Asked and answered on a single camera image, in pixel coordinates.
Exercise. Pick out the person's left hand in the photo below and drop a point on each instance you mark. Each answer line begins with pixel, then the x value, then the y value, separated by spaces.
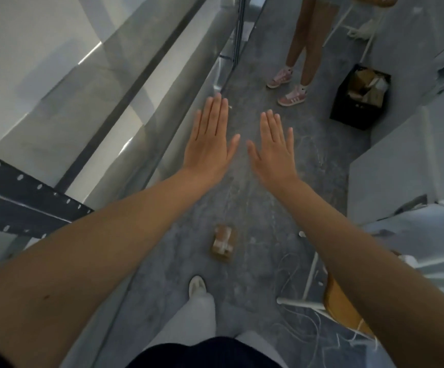
pixel 206 149

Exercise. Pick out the person's right hand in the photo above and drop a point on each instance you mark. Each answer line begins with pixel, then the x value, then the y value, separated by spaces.
pixel 275 159

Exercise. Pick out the person's left little finger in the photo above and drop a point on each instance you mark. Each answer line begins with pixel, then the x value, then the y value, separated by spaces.
pixel 196 124

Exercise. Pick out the person's left thumb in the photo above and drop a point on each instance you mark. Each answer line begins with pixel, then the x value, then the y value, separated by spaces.
pixel 233 144

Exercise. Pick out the person's right thumb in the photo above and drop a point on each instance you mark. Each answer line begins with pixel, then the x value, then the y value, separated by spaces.
pixel 253 150

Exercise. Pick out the person's right little finger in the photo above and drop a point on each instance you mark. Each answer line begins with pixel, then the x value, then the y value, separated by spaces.
pixel 290 139

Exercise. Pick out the person's right middle finger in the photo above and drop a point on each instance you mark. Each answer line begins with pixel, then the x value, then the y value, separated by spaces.
pixel 272 126

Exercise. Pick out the person's left middle finger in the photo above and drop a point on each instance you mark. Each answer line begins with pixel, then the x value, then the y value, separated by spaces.
pixel 214 113

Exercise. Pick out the person's left forearm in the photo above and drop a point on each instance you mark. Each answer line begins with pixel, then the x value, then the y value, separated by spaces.
pixel 91 256

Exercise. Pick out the person's right forearm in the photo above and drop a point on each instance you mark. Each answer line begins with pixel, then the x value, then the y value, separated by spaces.
pixel 360 264

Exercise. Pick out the pink sneaker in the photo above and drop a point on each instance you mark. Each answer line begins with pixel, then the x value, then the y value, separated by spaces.
pixel 279 77
pixel 293 96

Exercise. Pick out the black plastic crate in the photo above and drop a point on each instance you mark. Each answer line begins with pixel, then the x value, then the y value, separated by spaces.
pixel 354 111

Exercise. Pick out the brown cardboard boxes in crate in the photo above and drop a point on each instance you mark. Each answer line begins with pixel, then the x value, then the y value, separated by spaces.
pixel 367 86

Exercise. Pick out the small taped cardboard box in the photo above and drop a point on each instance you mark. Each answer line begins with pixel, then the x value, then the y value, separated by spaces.
pixel 224 244

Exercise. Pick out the white table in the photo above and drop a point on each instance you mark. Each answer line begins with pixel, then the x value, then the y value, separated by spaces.
pixel 398 164

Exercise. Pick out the white-legged stool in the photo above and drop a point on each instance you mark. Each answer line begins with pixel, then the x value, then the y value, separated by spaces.
pixel 371 34

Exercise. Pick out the person's white shoe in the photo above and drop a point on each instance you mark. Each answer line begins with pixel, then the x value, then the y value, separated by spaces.
pixel 197 285

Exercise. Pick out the wooden stool with white legs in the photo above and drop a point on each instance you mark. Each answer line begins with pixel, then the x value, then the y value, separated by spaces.
pixel 341 306

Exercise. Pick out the white metal rack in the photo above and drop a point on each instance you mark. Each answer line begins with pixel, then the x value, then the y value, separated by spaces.
pixel 433 241

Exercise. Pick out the person's grey trousers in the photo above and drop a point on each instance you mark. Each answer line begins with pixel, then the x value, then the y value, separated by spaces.
pixel 191 321

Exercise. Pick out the dark perforated metal shelf beam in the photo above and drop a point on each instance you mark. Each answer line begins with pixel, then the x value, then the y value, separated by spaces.
pixel 18 199

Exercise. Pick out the person's dark shirt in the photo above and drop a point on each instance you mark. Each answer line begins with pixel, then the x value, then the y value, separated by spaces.
pixel 206 356

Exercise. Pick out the metal shelf post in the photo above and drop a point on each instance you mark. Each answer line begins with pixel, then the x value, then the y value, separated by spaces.
pixel 239 30

